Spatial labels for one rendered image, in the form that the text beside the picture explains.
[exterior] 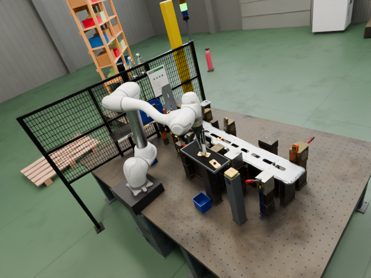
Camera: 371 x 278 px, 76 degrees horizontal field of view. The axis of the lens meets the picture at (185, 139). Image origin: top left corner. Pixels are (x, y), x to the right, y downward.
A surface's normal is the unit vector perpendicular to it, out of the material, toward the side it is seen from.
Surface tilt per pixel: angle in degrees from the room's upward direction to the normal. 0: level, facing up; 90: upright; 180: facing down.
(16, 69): 90
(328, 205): 0
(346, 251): 0
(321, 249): 0
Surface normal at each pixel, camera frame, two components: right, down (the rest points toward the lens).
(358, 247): -0.24, -0.80
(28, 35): 0.69, 0.26
